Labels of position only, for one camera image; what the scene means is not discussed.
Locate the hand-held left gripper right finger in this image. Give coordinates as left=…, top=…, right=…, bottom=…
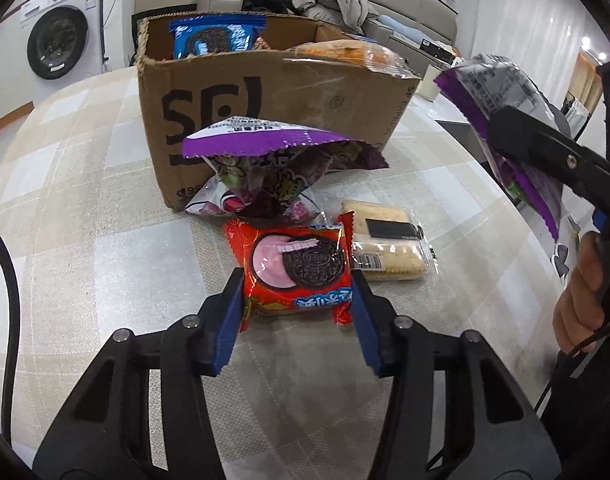
left=351, top=270, right=553, bottom=480

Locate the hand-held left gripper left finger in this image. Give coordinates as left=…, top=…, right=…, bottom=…
left=32, top=266, right=246, bottom=480

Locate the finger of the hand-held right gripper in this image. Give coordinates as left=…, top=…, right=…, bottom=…
left=487, top=105, right=610, bottom=211

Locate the purple white barcode snack bag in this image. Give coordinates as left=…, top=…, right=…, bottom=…
left=434, top=52, right=583, bottom=286

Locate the red cookie packet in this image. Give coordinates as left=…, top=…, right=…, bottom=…
left=224, top=212, right=356, bottom=333

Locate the clear orange bread packet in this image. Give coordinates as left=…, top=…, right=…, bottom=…
left=285, top=39, right=418, bottom=78

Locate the brown cardboard box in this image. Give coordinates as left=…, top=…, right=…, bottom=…
left=136, top=12, right=423, bottom=213

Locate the person's right forearm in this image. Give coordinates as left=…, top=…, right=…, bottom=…
left=537, top=347, right=610, bottom=480

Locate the person's right hand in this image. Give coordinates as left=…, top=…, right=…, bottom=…
left=552, top=232, right=610, bottom=356

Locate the clear wrapped cracker packet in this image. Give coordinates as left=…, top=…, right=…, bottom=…
left=340, top=199, right=440, bottom=282

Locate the small black box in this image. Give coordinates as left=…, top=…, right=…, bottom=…
left=419, top=37, right=458, bottom=61

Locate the purple grape print snack bag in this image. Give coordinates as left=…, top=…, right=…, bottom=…
left=182, top=116, right=390, bottom=221

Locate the beige sofa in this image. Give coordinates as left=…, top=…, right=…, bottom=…
left=200, top=0, right=460, bottom=67

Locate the light blue cloth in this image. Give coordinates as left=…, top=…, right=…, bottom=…
left=380, top=15, right=412, bottom=41

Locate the grey jacket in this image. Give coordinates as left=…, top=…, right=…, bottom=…
left=287, top=0, right=382, bottom=34

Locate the blue cookie packet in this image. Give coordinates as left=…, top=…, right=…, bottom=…
left=168, top=15, right=268, bottom=60

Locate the white washing machine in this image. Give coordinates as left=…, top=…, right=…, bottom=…
left=17, top=0, right=108, bottom=81

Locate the thin black cable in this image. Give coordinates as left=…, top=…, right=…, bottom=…
left=535, top=322, right=610, bottom=411

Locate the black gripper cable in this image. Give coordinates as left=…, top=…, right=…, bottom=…
left=0, top=214, right=22, bottom=443

